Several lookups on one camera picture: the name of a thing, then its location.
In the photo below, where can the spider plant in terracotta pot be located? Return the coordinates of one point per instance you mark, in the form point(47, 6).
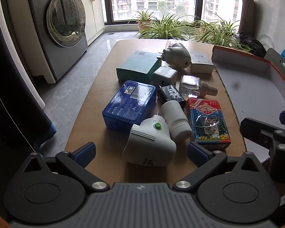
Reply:
point(142, 20)

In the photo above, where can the grey washing machine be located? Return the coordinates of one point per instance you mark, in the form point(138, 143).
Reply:
point(38, 40)

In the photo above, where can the white mosquito repellent heater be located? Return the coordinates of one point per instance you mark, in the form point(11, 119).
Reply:
point(178, 55)

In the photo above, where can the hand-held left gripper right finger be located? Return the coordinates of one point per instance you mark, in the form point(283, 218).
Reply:
point(199, 152)

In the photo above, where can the white plastic bottle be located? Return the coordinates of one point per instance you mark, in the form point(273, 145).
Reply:
point(177, 121)

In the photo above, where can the white charger cube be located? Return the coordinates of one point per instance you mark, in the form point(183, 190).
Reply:
point(165, 76)

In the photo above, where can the clear liquid refill bottle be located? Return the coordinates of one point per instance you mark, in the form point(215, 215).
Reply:
point(190, 85)

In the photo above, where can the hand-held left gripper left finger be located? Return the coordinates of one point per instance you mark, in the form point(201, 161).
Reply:
point(85, 152)

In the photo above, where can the teal box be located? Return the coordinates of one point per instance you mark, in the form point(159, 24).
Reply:
point(135, 64)

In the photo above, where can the grey board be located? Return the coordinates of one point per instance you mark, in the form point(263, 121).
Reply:
point(274, 59)

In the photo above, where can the black bag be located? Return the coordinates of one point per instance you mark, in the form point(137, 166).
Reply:
point(251, 44)

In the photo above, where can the black charger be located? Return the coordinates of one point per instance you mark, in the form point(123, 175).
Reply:
point(171, 94)

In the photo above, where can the white plug with green button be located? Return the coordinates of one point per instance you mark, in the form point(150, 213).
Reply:
point(147, 144)

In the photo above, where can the large spider plant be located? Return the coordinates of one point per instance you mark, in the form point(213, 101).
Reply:
point(218, 32)

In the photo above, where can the white adapter box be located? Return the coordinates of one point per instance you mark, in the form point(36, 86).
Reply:
point(200, 63)

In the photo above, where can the white fan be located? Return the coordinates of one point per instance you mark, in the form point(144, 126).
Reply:
point(263, 39)

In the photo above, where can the brown rolled mat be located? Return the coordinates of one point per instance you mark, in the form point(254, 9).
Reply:
point(246, 11)

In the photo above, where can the cream cabinet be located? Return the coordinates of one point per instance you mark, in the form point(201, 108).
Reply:
point(95, 11)

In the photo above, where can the cardboard box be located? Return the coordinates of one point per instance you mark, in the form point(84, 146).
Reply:
point(251, 87)

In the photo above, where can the blue plastic box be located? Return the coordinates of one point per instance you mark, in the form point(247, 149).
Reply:
point(125, 106)

